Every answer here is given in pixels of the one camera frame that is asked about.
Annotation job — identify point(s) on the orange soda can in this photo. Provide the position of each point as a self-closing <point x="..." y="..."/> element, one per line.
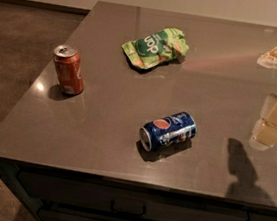
<point x="67" y="64"/>

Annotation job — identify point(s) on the dark drawer handle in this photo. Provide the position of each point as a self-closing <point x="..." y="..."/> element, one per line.
<point x="128" y="208"/>

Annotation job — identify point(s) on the green chip bag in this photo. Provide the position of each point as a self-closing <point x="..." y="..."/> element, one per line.
<point x="155" y="49"/>

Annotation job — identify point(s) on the blue pepsi can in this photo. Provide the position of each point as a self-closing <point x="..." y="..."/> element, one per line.
<point x="167" y="131"/>

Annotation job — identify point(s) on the dark cabinet drawer front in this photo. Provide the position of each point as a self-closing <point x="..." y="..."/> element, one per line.
<point x="99" y="197"/>

